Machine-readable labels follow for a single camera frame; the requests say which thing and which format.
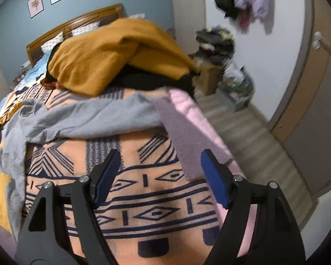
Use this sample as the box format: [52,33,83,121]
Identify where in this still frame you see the white floral pillow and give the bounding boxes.
[40,32,64,53]
[72,22,100,36]

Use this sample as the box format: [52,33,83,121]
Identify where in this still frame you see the mauve fuzzy cloth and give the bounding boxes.
[153,94,233,181]

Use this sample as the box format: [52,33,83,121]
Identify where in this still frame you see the grey sweater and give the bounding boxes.
[0,92,167,243]

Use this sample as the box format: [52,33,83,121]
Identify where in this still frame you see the door handle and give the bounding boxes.
[313,32,324,50]

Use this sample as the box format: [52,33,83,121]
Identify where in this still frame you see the pile of dark clothes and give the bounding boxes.
[195,25,235,64]

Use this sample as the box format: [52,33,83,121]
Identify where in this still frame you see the dark red hanging garment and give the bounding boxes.
[237,14,250,29]

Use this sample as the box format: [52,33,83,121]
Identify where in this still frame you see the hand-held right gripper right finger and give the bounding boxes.
[200,149,307,265]

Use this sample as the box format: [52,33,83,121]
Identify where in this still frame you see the yellow cloth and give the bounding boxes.
[0,108,17,234]

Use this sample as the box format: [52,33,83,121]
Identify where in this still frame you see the grey brown door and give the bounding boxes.
[270,0,331,199]

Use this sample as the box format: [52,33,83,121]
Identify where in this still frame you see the pink blanket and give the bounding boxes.
[168,88,254,254]

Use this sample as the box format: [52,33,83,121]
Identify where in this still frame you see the black garment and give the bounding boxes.
[44,44,196,98]

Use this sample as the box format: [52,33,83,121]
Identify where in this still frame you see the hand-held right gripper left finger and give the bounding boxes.
[14,149,122,265]

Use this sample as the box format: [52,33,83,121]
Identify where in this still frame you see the beige wardrobe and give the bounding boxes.
[170,0,209,57]

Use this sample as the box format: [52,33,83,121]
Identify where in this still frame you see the mustard yellow garment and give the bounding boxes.
[47,18,202,96]

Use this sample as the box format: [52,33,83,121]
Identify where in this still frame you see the blue floral duvet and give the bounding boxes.
[17,52,50,86]

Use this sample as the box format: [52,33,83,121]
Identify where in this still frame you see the rust orange garment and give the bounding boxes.
[40,79,64,89]

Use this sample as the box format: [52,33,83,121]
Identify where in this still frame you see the wooden headboard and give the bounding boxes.
[26,3,126,67]

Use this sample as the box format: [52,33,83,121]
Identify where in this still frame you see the orange navy patterned blanket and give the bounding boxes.
[0,83,229,265]

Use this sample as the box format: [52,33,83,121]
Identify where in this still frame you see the cardboard box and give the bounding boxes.
[192,57,224,96]

